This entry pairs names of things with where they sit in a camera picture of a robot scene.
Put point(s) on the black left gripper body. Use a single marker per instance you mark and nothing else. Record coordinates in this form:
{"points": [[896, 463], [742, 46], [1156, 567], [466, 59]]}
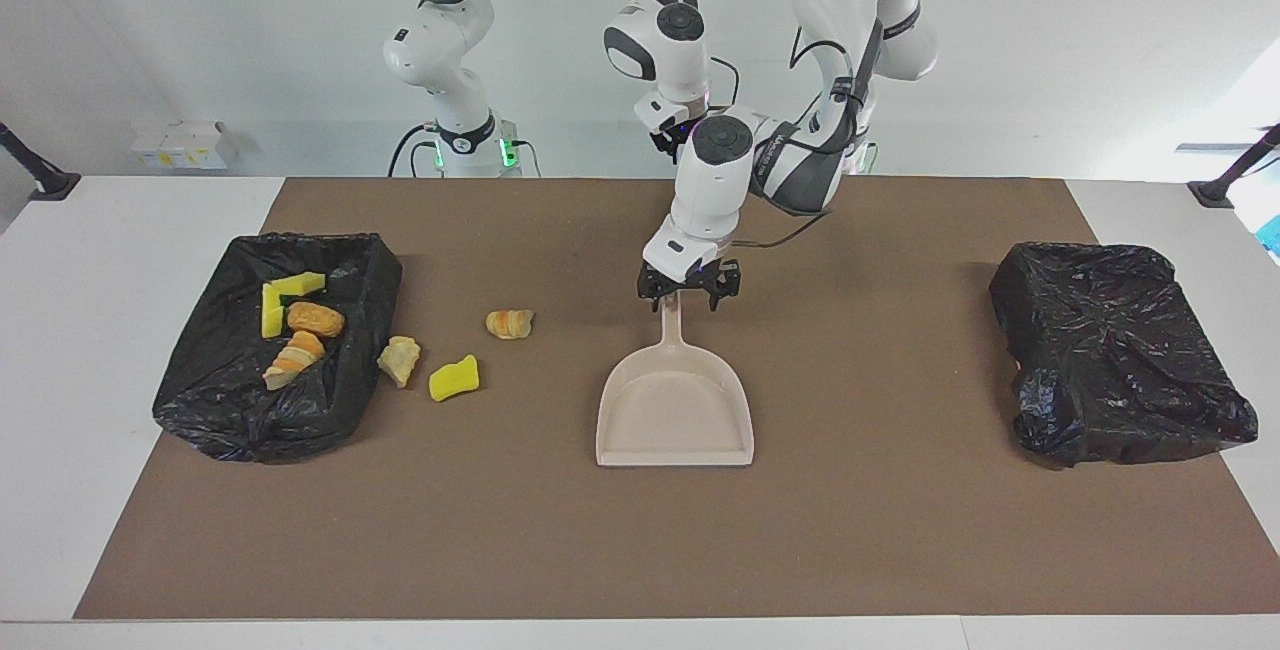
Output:
{"points": [[690, 282]]}

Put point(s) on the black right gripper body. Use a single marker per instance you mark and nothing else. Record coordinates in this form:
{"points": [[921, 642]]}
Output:
{"points": [[672, 138]]}

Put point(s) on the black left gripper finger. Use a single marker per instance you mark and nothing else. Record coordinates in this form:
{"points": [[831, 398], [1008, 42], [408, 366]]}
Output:
{"points": [[720, 298], [653, 298]]}

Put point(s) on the beige plastic dustpan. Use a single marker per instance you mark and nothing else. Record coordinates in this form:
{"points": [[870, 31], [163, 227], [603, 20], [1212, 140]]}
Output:
{"points": [[675, 410]]}

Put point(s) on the small orange striped croissant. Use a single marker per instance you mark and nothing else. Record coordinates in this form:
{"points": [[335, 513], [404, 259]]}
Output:
{"points": [[509, 323]]}

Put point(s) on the plain yellow sponge piece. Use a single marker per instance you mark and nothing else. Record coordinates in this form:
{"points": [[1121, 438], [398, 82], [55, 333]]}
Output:
{"points": [[453, 378]]}

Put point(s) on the pale flaky pastry piece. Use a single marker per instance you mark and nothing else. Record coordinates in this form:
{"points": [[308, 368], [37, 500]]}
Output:
{"points": [[399, 360]]}

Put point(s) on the brown oval bread roll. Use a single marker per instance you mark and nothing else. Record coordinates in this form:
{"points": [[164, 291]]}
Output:
{"points": [[315, 318]]}

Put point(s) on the large green yellow sponge piece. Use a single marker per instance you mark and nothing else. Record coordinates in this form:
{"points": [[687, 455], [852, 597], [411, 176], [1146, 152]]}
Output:
{"points": [[298, 282]]}

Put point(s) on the pale orange-striped bread chunk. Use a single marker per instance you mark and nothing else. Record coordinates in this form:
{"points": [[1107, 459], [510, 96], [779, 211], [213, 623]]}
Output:
{"points": [[293, 358]]}

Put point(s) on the small yellow green sponge piece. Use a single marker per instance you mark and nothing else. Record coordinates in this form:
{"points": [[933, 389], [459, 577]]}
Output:
{"points": [[270, 310]]}

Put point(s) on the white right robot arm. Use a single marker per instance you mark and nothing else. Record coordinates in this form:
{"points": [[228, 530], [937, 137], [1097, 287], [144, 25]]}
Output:
{"points": [[670, 40]]}

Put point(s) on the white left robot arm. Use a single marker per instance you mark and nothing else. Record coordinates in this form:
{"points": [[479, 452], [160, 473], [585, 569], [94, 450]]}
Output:
{"points": [[715, 180]]}

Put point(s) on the black bag lined bin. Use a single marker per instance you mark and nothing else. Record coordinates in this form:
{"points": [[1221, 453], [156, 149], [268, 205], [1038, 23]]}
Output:
{"points": [[330, 410], [1120, 350]]}

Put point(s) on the brown table mat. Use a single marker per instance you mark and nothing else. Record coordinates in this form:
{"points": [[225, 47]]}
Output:
{"points": [[600, 550]]}

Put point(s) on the black stand leg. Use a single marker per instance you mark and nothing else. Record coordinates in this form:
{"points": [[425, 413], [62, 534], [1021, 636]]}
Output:
{"points": [[40, 175], [1230, 180]]}

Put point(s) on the blue object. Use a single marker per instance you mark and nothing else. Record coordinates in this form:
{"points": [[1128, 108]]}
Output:
{"points": [[1272, 235]]}

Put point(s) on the white wall outlet box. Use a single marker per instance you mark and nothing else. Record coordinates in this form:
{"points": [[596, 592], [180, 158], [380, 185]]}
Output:
{"points": [[180, 145]]}

